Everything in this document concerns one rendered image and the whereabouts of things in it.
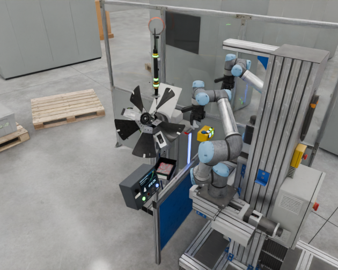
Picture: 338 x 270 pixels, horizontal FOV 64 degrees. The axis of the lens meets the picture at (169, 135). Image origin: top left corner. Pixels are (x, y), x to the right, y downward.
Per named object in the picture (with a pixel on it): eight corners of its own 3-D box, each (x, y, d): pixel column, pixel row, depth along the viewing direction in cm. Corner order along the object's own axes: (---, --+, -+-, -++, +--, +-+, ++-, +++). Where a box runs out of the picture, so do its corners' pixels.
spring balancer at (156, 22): (148, 33, 277) (148, 35, 271) (148, 16, 268) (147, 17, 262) (164, 33, 277) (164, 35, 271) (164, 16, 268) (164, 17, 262)
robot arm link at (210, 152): (211, 186, 189) (232, 156, 140) (190, 187, 187) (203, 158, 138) (207, 169, 194) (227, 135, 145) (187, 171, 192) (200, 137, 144)
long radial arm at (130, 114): (153, 119, 276) (147, 116, 265) (150, 126, 275) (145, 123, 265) (131, 111, 289) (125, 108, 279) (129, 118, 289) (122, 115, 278)
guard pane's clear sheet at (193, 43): (113, 84, 366) (103, 2, 310) (314, 144, 250) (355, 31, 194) (112, 85, 365) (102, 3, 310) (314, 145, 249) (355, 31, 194)
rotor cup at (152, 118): (146, 114, 262) (139, 111, 250) (159, 113, 256) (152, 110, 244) (144, 128, 260) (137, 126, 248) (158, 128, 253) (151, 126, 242)
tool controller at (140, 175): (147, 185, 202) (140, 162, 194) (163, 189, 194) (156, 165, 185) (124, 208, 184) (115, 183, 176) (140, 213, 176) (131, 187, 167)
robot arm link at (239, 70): (281, 116, 191) (226, 74, 195) (284, 110, 199) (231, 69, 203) (293, 105, 183) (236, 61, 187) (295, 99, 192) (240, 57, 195)
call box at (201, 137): (204, 134, 271) (205, 125, 266) (213, 136, 267) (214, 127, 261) (196, 141, 260) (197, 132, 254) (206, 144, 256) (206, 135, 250)
